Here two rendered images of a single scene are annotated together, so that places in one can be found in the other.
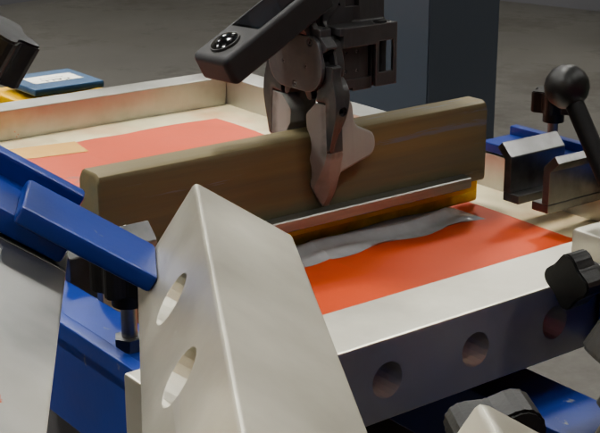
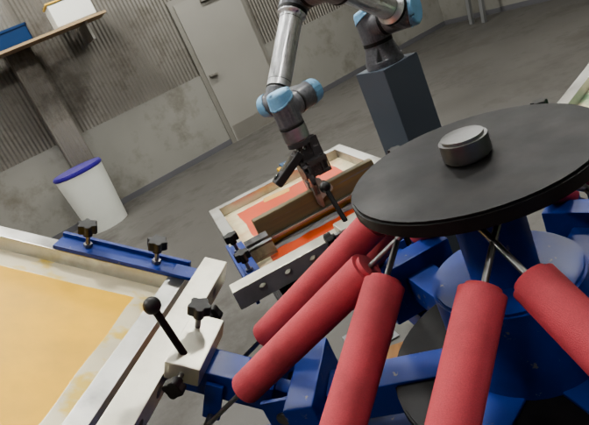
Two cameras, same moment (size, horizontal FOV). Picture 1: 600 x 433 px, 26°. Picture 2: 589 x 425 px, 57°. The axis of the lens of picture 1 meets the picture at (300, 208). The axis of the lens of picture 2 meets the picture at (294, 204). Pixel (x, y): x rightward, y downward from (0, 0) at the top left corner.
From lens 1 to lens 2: 0.78 m
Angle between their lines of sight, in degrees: 26
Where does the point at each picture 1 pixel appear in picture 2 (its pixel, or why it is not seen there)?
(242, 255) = (200, 276)
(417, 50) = (397, 118)
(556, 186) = not seen: hidden behind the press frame
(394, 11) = (386, 108)
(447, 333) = (302, 258)
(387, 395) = (291, 276)
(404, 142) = (345, 180)
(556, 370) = not seen: hidden behind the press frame
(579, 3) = not seen: outside the picture
